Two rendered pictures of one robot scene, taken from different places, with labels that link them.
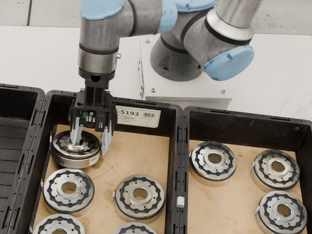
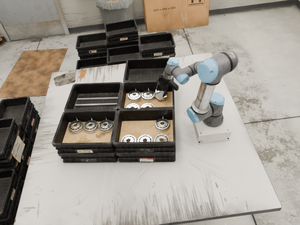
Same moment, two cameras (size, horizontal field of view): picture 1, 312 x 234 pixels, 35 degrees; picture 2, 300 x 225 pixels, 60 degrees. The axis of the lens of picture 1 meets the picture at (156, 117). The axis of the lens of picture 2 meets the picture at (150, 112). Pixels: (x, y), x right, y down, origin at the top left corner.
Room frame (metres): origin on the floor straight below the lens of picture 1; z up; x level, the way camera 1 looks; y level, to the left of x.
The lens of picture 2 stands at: (0.82, -1.32, 2.25)
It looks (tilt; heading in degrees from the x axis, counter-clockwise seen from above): 47 degrees down; 102
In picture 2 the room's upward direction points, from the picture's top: 7 degrees counter-clockwise
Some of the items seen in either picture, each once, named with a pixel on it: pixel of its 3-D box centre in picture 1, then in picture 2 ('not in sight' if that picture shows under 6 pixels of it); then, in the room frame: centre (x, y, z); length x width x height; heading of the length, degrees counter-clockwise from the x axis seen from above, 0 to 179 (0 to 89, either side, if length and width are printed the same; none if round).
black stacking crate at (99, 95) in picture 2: not in sight; (96, 101); (0.12, 0.05, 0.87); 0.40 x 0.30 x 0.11; 4
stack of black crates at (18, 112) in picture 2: not in sight; (18, 122); (-0.91, 0.26, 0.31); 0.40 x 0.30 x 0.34; 102
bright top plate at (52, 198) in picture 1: (68, 189); (147, 94); (0.51, 0.15, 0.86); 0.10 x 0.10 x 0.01
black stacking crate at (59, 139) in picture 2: not in sight; (88, 132); (0.14, -0.25, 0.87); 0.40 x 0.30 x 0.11; 4
